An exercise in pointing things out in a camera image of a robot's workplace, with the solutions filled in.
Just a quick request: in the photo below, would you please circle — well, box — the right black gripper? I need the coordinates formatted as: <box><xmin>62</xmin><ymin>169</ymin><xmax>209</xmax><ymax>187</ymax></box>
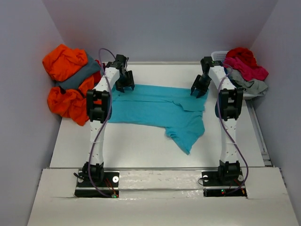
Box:
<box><xmin>192</xmin><ymin>74</ymin><xmax>212</xmax><ymax>97</ymax></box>

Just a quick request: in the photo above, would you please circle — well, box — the teal t shirt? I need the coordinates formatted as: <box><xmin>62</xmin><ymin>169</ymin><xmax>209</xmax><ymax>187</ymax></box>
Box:
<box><xmin>109</xmin><ymin>84</ymin><xmax>208</xmax><ymax>154</ymax></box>

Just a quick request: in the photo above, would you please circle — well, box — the orange t shirt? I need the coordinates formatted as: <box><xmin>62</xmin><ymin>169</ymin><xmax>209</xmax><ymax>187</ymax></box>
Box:
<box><xmin>42</xmin><ymin>44</ymin><xmax>102</xmax><ymax>126</ymax></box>

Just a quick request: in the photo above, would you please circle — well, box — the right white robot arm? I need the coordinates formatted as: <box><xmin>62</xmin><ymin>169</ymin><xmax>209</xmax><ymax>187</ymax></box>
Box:
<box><xmin>190</xmin><ymin>56</ymin><xmax>243</xmax><ymax>187</ymax></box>

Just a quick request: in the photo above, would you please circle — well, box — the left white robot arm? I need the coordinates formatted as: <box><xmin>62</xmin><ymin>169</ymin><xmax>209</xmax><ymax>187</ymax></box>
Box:
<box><xmin>80</xmin><ymin>54</ymin><xmax>135</xmax><ymax>186</ymax></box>

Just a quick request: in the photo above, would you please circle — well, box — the dark red folded shirt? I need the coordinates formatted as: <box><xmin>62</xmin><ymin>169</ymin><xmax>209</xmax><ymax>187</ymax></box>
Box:
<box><xmin>93</xmin><ymin>60</ymin><xmax>103</xmax><ymax>84</ymax></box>

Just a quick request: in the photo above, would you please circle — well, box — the white plastic laundry basket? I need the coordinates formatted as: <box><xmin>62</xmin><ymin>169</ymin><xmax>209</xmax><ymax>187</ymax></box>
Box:
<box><xmin>211</xmin><ymin>51</ymin><xmax>263</xmax><ymax>100</ymax></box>

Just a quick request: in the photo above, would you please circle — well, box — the magenta t shirt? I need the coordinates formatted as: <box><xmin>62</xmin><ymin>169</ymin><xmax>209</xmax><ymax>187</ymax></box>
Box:
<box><xmin>223</xmin><ymin>57</ymin><xmax>269</xmax><ymax>81</ymax></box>

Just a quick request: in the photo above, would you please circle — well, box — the grey t shirt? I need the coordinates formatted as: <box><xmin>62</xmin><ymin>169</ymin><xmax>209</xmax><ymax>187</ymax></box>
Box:
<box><xmin>228</xmin><ymin>69</ymin><xmax>268</xmax><ymax>95</ymax></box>

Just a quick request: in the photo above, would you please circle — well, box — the red t shirt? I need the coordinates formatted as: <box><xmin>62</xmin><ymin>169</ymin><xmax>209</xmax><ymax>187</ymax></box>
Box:
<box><xmin>226</xmin><ymin>47</ymin><xmax>258</xmax><ymax>68</ymax></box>

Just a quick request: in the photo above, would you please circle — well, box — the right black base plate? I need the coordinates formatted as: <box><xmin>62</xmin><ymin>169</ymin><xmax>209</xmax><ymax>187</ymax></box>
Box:
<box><xmin>198</xmin><ymin>171</ymin><xmax>247</xmax><ymax>197</ymax></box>

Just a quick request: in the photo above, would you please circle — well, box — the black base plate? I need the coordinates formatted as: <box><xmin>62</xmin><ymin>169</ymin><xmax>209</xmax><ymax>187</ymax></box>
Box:
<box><xmin>74</xmin><ymin>170</ymin><xmax>120</xmax><ymax>198</ymax></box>
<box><xmin>198</xmin><ymin>171</ymin><xmax>247</xmax><ymax>197</ymax></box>

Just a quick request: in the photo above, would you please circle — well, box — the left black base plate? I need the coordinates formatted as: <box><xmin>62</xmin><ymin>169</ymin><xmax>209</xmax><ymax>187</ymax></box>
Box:
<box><xmin>74</xmin><ymin>170</ymin><xmax>120</xmax><ymax>198</ymax></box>

